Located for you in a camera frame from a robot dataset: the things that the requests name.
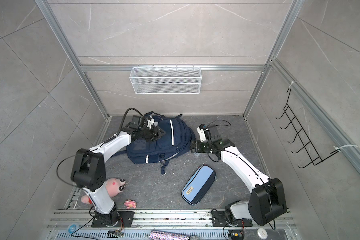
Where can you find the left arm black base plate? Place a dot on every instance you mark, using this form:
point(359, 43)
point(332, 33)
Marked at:
point(127, 219)

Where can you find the pink plush pig toy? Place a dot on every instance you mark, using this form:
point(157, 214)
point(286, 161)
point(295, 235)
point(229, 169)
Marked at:
point(113, 186)

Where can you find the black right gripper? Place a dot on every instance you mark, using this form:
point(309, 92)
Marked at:
point(196, 143)

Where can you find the small pink toy figure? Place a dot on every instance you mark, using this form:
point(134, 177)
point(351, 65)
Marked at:
point(130, 204)

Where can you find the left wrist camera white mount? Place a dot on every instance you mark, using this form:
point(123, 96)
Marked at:
point(150, 122)

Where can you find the glittery purple pouch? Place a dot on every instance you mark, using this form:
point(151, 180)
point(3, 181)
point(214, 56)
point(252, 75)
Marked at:
point(160, 235)

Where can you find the black wire hook rack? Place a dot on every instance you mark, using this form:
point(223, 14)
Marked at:
point(301, 136)

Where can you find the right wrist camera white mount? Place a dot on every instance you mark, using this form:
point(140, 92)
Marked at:
point(203, 132)

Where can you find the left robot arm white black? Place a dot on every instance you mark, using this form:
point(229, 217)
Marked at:
point(89, 171)

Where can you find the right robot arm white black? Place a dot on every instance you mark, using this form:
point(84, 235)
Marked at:
point(267, 199)

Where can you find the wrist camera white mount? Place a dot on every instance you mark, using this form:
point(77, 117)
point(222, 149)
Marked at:
point(150, 122)
point(203, 132)

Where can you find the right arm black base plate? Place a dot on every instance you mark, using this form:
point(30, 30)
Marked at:
point(222, 218)

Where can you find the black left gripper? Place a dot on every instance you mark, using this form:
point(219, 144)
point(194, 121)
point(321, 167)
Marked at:
point(156, 133)

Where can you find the white wire mesh basket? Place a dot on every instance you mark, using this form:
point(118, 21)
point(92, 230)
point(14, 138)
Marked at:
point(166, 80)

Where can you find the navy blue student backpack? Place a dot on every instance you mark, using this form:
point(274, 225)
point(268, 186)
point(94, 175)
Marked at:
point(175, 142)

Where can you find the light blue pencil case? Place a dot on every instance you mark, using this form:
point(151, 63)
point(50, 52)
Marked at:
point(198, 184)

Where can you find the white round button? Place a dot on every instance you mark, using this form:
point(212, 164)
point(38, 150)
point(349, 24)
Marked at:
point(262, 233)

